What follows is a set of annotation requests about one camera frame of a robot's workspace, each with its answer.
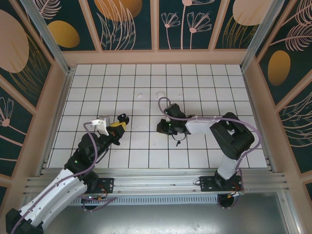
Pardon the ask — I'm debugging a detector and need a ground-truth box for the base wiring with connector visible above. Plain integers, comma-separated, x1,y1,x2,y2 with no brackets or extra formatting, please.
81,189,117,212
218,181,245,210

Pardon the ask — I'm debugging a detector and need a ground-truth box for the grey metal sheet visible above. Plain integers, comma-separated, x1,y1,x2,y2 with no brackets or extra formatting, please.
23,192,297,234

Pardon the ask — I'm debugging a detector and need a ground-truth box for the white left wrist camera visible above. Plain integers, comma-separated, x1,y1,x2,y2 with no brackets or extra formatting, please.
89,116,112,137

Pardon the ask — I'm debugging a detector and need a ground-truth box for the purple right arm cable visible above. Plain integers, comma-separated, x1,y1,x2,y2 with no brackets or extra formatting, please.
157,97,262,195

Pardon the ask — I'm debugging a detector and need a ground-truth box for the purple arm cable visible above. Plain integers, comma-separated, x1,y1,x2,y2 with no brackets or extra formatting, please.
157,97,262,195
9,121,117,234

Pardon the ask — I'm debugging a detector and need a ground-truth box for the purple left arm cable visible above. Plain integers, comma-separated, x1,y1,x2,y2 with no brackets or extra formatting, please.
9,121,117,234

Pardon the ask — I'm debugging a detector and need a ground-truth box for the thin black cable loop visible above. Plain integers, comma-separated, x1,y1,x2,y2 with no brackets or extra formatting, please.
170,133,188,144

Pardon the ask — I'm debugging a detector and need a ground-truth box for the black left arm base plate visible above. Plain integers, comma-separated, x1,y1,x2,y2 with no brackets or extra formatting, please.
70,177,115,195

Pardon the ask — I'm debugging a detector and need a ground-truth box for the long aluminium mounting rail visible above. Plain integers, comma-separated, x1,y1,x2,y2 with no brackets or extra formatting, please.
24,168,291,195

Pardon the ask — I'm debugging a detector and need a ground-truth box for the perforated metal cable tray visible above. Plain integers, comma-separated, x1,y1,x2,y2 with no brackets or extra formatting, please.
34,196,220,206

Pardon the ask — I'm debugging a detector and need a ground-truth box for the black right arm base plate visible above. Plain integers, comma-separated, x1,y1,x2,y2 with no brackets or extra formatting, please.
199,175,244,193

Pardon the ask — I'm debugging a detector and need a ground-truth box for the aluminium frame post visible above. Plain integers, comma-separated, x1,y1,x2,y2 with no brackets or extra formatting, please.
20,0,74,75
240,0,291,71

